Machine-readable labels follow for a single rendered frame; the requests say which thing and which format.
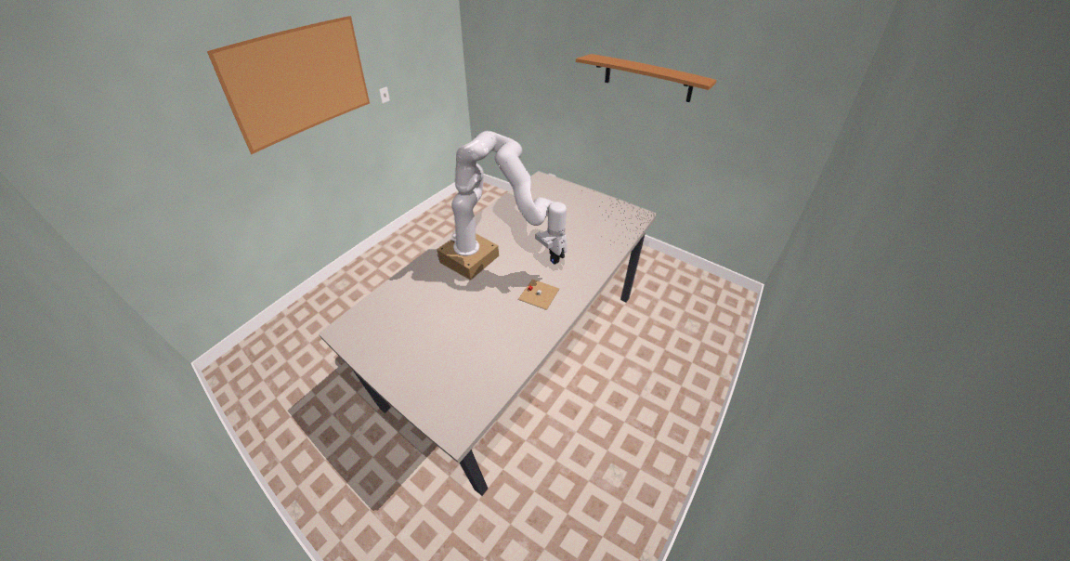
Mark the tan square mat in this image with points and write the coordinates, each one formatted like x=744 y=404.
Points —
x=544 y=300

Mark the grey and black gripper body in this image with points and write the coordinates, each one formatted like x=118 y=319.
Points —
x=559 y=243

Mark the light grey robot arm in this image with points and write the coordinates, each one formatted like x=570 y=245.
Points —
x=469 y=178

